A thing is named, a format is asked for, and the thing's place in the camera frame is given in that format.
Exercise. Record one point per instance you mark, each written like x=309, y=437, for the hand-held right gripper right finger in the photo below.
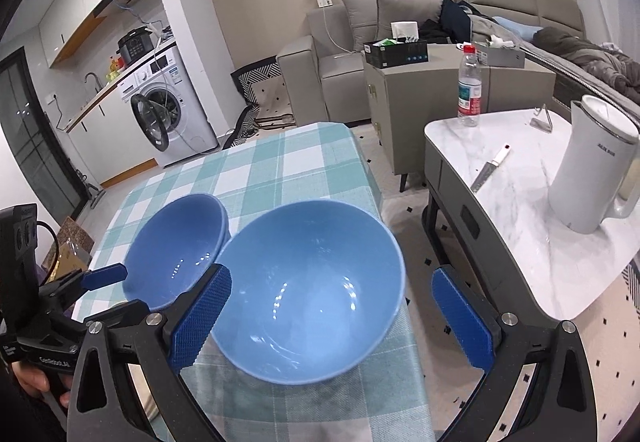
x=462, y=322

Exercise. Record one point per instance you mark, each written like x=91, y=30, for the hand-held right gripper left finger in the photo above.
x=200, y=317

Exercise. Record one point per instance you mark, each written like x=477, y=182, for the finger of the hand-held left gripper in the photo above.
x=122, y=311
x=102, y=277

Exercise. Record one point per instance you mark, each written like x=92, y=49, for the blue ceramic bowl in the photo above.
x=310, y=292
x=175, y=242

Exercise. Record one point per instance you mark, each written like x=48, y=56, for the person's left hand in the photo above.
x=30, y=377

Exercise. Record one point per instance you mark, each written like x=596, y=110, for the brown patterned board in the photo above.
x=75, y=232

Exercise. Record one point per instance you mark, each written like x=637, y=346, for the grey floor mop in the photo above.
x=87, y=184

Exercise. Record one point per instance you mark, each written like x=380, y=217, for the dark glass door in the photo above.
x=30, y=146

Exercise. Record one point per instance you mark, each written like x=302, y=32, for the white marble table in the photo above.
x=515, y=222

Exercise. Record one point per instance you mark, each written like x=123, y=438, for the white kitchen base cabinet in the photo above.
x=115, y=141

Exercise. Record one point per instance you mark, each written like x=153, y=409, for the kitchen knife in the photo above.
x=487, y=174

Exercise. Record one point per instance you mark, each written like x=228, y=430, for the teal white checked tablecloth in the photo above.
x=280, y=161

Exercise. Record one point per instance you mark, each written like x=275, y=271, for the metal faucet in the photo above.
x=92, y=79

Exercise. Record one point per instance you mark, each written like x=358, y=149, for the white washing machine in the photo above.
x=192, y=111

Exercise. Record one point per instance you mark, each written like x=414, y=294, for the white electric kettle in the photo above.
x=585, y=171

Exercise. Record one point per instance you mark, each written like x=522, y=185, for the yellow red toy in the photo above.
x=115, y=66

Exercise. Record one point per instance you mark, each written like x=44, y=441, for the grey side cabinet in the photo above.
x=415, y=121

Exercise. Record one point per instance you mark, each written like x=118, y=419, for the metal phone stand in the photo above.
x=542, y=124

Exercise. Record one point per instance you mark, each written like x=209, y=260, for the clear water bottle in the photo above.
x=469, y=96

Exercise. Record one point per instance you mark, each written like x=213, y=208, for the black pressure cooker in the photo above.
x=135, y=46

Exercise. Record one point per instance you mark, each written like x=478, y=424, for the beige grey sofa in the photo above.
x=320, y=76

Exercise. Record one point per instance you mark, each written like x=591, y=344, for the grey tissue box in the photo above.
x=500, y=55

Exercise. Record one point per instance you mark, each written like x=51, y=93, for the black box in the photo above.
x=400, y=55

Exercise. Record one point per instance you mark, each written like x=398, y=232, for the grey blanket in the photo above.
x=590, y=56

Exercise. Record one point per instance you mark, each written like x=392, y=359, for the light blue pillow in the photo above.
x=520, y=29

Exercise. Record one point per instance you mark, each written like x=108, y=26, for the dark clothes pile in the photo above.
x=452, y=21

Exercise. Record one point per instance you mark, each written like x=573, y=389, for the grey sofa cushion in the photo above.
x=405, y=11
x=357, y=19

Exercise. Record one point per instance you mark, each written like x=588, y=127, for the white wall cabinets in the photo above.
x=75, y=6

